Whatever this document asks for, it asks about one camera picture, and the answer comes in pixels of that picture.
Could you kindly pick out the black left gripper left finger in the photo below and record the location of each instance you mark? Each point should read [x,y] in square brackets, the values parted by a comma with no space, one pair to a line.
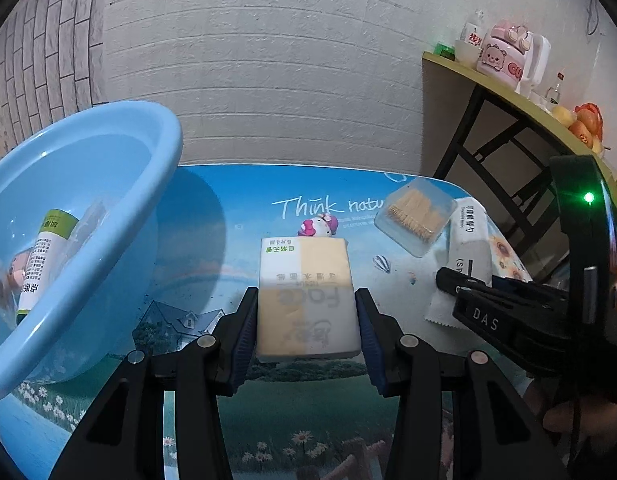
[121,434]

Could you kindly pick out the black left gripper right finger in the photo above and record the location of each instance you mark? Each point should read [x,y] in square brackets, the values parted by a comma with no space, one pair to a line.
[495,435]

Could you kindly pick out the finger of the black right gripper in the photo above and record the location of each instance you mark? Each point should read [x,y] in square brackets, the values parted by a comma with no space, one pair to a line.
[450,281]

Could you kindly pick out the white spoon packet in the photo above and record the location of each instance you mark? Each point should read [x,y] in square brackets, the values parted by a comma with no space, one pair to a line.
[469,253]

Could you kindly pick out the yellow white face tissue pack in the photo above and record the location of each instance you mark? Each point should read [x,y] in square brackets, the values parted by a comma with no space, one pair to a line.
[306,303]

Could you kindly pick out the person right hand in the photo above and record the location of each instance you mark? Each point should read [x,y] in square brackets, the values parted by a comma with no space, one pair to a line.
[598,421]

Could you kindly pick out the clear box of toothpicks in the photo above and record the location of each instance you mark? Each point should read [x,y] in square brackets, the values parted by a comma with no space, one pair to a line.
[415,215]

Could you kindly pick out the light blue plastic basin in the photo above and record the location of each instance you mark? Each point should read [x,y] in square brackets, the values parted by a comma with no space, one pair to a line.
[107,166]

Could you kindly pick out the pink white kitty toy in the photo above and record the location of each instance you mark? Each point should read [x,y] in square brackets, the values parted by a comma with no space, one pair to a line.
[323,225]

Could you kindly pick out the yellow folding side table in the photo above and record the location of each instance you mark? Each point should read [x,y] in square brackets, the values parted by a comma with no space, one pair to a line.
[496,145]

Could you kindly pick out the yellow fruit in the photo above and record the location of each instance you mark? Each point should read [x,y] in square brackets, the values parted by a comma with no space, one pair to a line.
[564,116]

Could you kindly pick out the clear bag with pink snack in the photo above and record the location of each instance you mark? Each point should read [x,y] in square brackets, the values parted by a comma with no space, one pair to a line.
[12,278]

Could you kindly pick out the orange fruit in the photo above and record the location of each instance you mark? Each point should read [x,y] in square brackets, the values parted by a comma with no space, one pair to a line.
[588,126]

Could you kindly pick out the clear glass bottle red cap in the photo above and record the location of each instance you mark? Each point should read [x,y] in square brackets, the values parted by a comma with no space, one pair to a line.
[553,93]

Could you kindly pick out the green white cylindrical can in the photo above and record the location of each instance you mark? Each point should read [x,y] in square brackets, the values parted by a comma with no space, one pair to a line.
[52,237]

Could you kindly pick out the green small box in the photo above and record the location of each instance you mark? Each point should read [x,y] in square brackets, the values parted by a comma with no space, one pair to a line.
[444,51]

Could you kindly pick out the white electric kettle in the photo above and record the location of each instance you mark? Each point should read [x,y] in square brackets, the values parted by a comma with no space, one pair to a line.
[536,60]

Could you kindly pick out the pink pig rice cooker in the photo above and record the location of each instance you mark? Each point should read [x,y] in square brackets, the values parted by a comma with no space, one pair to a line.
[503,53]

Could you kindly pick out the white bottle red label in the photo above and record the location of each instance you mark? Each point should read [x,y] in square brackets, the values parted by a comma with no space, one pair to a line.
[473,31]

